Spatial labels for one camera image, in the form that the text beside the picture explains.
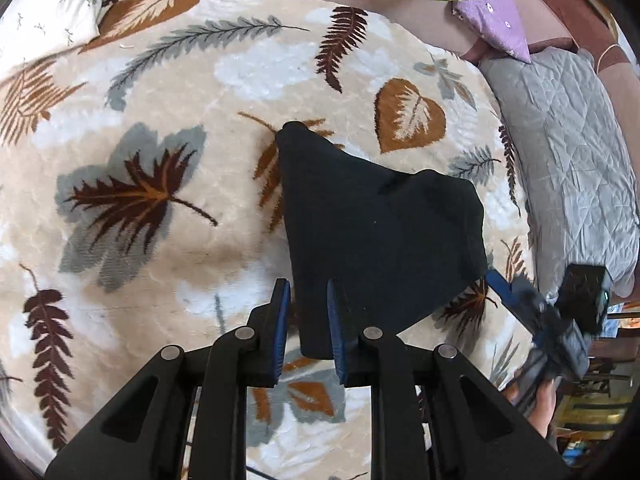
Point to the leaf print fleece blanket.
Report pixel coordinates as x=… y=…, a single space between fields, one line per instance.
x=150 y=260

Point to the black pants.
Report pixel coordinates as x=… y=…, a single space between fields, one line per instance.
x=375 y=220

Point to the grey quilted blanket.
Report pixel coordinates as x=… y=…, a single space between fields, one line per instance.
x=565 y=150

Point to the purple floral folded blanket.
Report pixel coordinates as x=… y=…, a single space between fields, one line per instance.
x=495 y=25

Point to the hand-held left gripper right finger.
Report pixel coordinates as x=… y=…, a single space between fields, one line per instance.
x=337 y=340

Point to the white pillow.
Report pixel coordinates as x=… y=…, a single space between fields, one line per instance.
x=45 y=10

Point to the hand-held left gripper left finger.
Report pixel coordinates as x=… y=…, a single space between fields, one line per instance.
x=280 y=330

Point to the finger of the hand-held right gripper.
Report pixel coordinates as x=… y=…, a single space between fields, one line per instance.
x=502 y=287

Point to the wooden furniture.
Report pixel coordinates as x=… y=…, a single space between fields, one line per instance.
x=600 y=400

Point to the person's right hand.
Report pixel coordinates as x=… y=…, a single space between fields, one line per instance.
x=544 y=410

